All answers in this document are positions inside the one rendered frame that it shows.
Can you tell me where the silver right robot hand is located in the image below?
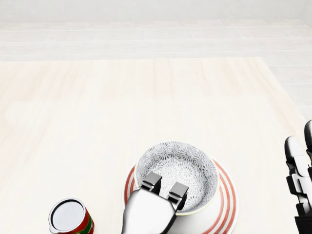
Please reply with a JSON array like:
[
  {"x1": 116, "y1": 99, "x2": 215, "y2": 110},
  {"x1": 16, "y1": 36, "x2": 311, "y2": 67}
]
[{"x1": 284, "y1": 119, "x2": 312, "y2": 234}]

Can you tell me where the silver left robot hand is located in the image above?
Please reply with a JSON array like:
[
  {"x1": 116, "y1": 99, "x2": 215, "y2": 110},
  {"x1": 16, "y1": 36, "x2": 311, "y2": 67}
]
[{"x1": 121, "y1": 171, "x2": 190, "y2": 234}]

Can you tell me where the grey floral patterned bowl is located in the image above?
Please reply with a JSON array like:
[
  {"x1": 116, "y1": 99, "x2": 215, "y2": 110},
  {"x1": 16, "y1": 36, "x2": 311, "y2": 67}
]
[{"x1": 134, "y1": 140, "x2": 220, "y2": 216}]

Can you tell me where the white plate with red rings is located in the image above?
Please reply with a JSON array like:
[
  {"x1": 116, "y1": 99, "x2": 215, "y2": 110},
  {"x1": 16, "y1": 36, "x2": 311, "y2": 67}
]
[{"x1": 121, "y1": 157, "x2": 239, "y2": 234}]

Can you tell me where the red and green tin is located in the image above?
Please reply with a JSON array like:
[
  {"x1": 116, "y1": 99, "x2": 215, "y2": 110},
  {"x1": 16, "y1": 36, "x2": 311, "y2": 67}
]
[{"x1": 48, "y1": 197, "x2": 95, "y2": 234}]

